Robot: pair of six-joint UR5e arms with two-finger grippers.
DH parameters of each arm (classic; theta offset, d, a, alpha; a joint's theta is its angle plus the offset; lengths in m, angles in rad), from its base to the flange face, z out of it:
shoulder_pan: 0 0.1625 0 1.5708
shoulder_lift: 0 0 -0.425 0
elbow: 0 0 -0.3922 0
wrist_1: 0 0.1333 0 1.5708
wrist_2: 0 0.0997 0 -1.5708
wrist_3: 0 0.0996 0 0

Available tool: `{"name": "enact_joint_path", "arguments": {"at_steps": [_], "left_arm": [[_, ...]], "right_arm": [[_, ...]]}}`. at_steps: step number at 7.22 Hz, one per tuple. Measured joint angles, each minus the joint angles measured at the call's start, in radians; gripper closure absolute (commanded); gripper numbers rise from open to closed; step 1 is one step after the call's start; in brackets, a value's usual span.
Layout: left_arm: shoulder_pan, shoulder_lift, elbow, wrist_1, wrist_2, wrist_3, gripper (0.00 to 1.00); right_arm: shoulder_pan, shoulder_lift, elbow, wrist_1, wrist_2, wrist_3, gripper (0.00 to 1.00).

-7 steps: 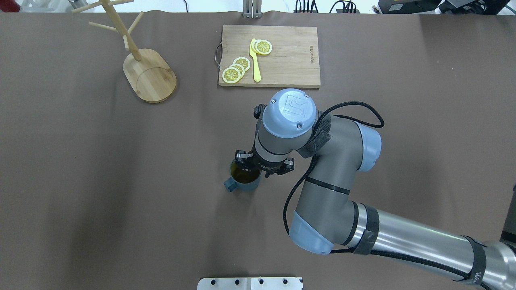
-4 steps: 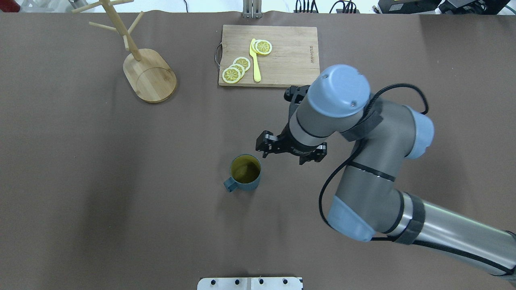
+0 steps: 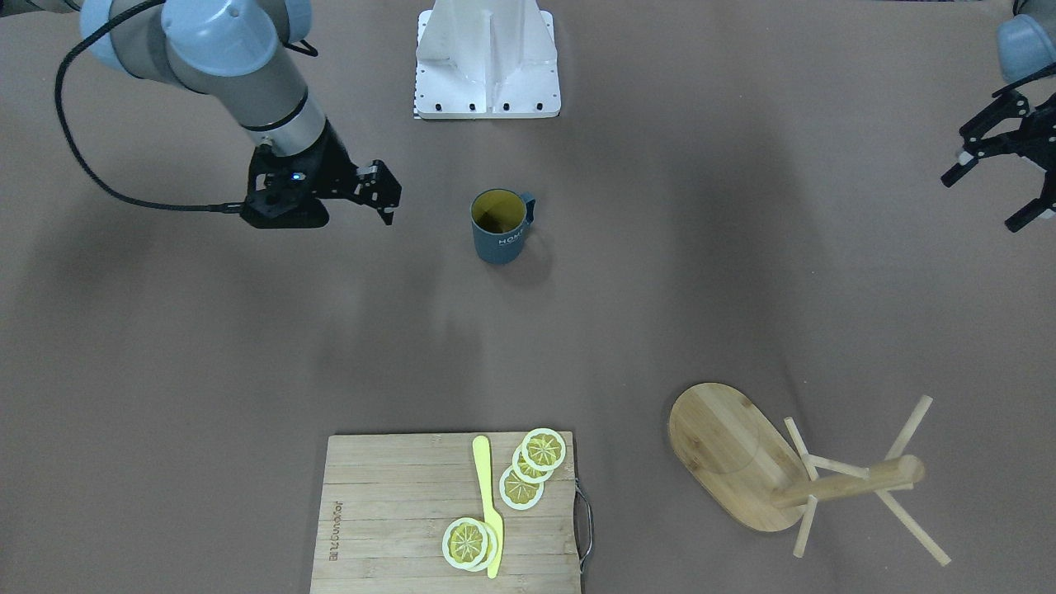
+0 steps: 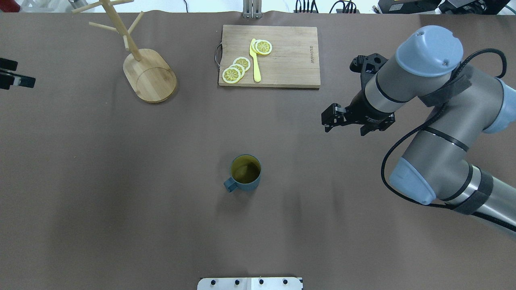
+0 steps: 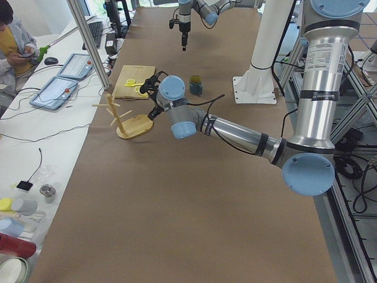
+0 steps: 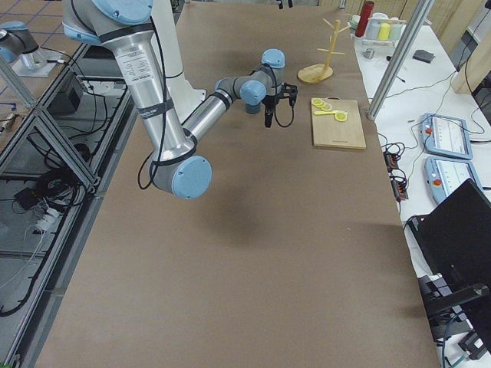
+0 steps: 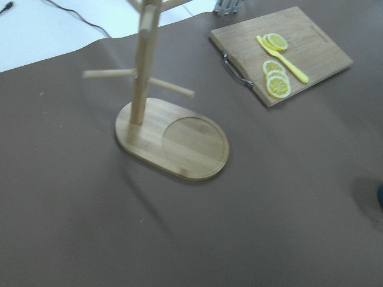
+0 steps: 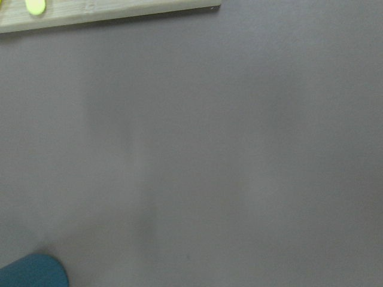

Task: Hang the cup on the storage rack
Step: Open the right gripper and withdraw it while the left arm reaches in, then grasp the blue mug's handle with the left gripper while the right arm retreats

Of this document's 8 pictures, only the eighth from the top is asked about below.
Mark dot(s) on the dark teal mug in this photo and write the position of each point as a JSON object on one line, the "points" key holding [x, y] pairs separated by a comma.
{"points": [[34, 270]]}

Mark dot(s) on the yellow plastic knife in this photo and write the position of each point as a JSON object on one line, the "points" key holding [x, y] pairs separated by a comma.
{"points": [[35, 7]]}

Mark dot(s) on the bamboo cutting board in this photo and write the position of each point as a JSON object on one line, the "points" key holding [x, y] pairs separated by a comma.
{"points": [[15, 17]]}

